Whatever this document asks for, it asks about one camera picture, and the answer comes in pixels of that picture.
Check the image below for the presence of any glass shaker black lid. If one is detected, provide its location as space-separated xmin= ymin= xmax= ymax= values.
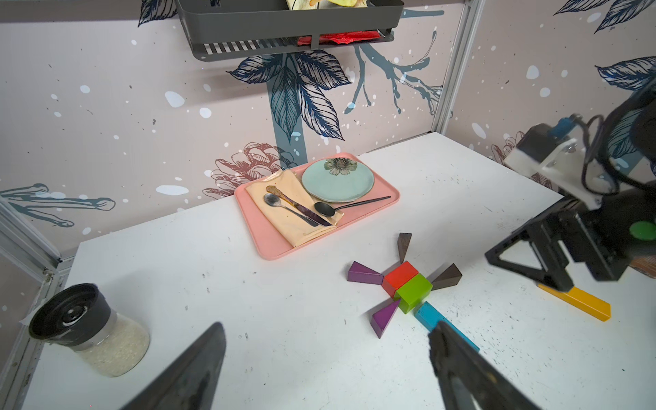
xmin=27 ymin=283 xmax=152 ymax=379

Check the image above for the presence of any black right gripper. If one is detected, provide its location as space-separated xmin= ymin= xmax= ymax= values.
xmin=485 ymin=184 xmax=655 ymax=292

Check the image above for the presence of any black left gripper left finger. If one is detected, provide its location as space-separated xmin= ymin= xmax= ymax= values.
xmin=124 ymin=322 xmax=227 ymax=410

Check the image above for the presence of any yellow rectangular block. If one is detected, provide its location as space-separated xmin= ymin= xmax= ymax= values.
xmin=537 ymin=284 xmax=612 ymax=322

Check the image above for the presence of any green rectangular block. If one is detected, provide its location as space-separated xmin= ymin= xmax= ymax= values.
xmin=393 ymin=273 xmax=432 ymax=314

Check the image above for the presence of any black wire wall basket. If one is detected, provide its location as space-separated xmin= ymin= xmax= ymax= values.
xmin=176 ymin=1 xmax=404 ymax=63

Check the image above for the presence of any iridescent gold purple knife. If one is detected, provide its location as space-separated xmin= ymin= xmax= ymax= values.
xmin=266 ymin=186 xmax=331 ymax=227

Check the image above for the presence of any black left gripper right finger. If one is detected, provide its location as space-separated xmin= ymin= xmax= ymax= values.
xmin=429 ymin=321 xmax=538 ymax=410

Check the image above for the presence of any purple wedge block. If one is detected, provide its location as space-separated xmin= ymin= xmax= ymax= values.
xmin=347 ymin=261 xmax=384 ymax=285
xmin=370 ymin=300 xmax=401 ymax=338

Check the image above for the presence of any dark brown wedge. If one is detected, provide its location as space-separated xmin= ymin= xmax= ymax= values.
xmin=397 ymin=232 xmax=413 ymax=264
xmin=432 ymin=264 xmax=462 ymax=290

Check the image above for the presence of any black spoon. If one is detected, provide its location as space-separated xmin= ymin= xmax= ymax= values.
xmin=314 ymin=196 xmax=391 ymax=218

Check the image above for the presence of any teal rectangular block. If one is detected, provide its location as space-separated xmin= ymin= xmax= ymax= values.
xmin=414 ymin=302 xmax=480 ymax=352

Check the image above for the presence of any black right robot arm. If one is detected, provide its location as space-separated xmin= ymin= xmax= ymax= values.
xmin=485 ymin=84 xmax=655 ymax=291

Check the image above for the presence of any mint green flower plate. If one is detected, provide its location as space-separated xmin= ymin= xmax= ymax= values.
xmin=301 ymin=157 xmax=375 ymax=203

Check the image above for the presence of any beige cloth napkin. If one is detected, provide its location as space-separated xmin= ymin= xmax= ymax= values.
xmin=246 ymin=170 xmax=343 ymax=248

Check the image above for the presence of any red rectangular block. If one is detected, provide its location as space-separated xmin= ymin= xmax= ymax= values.
xmin=382 ymin=261 xmax=419 ymax=297

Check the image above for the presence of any pink serving tray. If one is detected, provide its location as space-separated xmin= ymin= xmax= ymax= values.
xmin=236 ymin=154 xmax=401 ymax=261

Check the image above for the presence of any Chuba cassava chips bag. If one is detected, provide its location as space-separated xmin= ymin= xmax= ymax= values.
xmin=286 ymin=0 xmax=383 ymax=46

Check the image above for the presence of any silver spoon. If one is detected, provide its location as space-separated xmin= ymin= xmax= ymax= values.
xmin=264 ymin=193 xmax=319 ymax=227

